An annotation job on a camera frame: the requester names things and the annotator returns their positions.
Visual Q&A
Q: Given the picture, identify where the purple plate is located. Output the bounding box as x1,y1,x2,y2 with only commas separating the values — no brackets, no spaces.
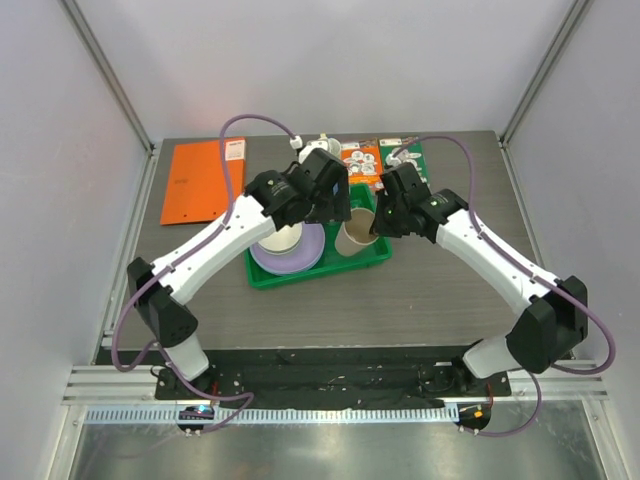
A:
249,224,326,276

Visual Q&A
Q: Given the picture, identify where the orange book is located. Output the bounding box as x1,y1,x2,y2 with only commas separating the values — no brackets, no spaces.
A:
341,138,383,194

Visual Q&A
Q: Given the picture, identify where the orange folder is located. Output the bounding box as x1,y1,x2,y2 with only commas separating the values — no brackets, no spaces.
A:
160,140,228,226

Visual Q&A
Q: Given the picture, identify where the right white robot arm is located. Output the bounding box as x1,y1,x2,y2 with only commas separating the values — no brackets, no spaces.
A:
371,163,588,395

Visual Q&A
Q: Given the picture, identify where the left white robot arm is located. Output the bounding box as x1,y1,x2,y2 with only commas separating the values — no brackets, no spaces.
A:
127,147,351,399

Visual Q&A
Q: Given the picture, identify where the white bowl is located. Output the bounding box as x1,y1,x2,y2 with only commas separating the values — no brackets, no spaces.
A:
257,224,303,255

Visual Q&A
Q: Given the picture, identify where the green plastic bin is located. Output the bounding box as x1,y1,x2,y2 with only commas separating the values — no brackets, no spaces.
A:
244,222,392,290

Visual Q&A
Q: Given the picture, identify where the green book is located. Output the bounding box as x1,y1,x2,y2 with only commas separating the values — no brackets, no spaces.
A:
378,136,429,184

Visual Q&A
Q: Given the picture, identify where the green cup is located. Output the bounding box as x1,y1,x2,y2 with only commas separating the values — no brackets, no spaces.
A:
304,136,341,158

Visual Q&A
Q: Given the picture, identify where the white slotted cable duct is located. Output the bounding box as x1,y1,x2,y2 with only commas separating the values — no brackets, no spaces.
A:
84,404,459,425

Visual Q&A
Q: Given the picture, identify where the beige cup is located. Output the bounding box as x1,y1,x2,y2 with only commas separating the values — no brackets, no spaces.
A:
334,207,378,257

